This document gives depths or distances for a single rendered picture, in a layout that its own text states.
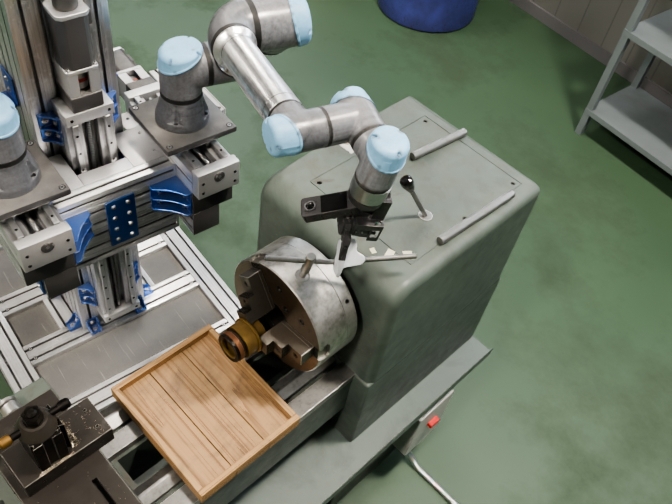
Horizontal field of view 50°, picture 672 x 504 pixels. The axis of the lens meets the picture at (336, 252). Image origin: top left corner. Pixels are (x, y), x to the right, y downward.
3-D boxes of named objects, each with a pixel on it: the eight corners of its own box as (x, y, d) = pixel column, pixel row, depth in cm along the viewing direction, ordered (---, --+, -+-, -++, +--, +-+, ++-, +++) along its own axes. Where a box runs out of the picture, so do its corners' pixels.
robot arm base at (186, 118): (145, 109, 203) (142, 81, 196) (191, 94, 211) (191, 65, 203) (172, 140, 197) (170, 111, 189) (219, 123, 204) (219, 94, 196)
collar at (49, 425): (44, 401, 147) (41, 394, 145) (65, 428, 144) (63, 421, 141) (7, 424, 143) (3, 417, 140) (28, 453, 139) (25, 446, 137)
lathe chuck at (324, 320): (252, 283, 194) (273, 218, 169) (328, 370, 186) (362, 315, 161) (226, 300, 189) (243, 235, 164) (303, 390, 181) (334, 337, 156)
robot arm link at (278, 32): (191, 47, 198) (246, -10, 148) (242, 39, 204) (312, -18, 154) (202, 90, 200) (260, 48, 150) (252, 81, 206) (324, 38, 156)
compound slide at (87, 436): (90, 407, 163) (87, 396, 159) (115, 438, 159) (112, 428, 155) (4, 463, 152) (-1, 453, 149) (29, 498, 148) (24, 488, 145)
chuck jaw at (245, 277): (274, 297, 175) (258, 255, 170) (286, 301, 171) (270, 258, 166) (239, 321, 169) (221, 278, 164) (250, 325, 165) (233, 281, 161)
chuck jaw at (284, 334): (293, 311, 171) (327, 341, 166) (292, 324, 175) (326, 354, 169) (258, 335, 165) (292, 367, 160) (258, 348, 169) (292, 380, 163)
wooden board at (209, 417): (209, 332, 193) (209, 323, 190) (298, 425, 178) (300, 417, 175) (112, 396, 177) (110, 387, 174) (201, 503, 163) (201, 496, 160)
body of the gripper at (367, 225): (375, 244, 146) (394, 210, 137) (335, 241, 144) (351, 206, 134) (371, 214, 150) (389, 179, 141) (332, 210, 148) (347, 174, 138)
